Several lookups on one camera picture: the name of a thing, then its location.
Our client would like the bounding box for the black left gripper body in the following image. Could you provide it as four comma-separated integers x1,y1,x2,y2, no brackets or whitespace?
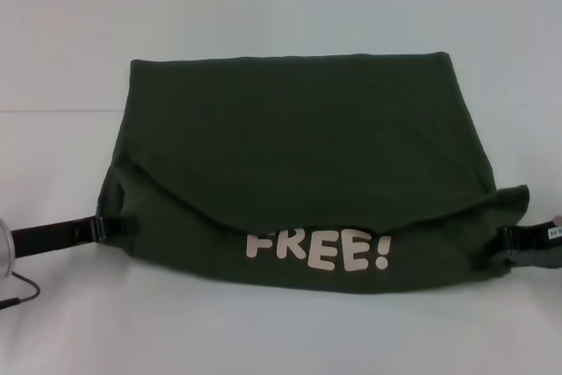
9,215,101,259

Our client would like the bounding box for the dark green t-shirt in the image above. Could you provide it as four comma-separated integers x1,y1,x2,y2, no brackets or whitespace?
97,52,531,295

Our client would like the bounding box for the thin dark left arm cable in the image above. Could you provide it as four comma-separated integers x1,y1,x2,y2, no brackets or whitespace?
0,271,42,310

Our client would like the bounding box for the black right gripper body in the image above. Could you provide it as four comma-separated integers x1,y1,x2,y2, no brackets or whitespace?
511,218,562,270

